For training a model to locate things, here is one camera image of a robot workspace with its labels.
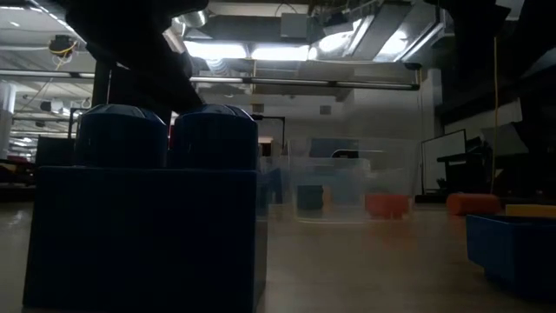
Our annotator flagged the large blue building block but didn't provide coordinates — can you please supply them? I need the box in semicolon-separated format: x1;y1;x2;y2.
22;103;270;312

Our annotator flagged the small blue building block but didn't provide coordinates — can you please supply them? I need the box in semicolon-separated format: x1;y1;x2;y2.
296;184;325;212

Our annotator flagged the small red building block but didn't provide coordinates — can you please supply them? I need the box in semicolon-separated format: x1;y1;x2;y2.
364;193;412;220

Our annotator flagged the orange cylinder block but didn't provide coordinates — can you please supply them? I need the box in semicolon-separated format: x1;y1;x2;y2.
446;192;501;217

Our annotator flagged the ceiling light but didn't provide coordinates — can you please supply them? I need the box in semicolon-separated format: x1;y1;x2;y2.
250;44;311;63
182;40;248;61

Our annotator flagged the long horizontal ceiling pipe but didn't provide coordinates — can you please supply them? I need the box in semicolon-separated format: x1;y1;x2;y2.
189;76;420;91

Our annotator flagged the black low cabinet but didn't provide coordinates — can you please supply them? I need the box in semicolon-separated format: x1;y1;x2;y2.
34;134;76;169

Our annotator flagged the grey ceiling box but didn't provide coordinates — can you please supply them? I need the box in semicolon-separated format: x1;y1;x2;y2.
279;11;310;40

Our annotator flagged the white pillar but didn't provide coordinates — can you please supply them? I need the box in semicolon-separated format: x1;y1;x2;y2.
0;81;17;163

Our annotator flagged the small clear plastic container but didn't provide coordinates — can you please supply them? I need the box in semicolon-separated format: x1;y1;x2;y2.
288;137;419;225

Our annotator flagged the whiteboard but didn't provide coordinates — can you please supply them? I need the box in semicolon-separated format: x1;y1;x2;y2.
420;128;468;195

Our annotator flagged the dark desk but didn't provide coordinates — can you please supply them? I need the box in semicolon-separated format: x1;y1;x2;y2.
435;150;556;196

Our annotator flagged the white sheet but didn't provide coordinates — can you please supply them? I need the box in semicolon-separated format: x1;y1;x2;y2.
479;123;530;157

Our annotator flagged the small silver ventilation duct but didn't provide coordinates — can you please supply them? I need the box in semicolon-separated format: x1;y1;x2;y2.
171;8;210;30

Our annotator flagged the yellow cable reel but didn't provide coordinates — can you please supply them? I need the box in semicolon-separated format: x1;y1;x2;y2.
47;33;78;70

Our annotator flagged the black metal frame stand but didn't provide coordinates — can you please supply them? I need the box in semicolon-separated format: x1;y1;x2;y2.
253;114;288;151

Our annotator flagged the yellow hanging cable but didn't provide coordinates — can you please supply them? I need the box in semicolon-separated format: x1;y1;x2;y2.
489;37;500;196

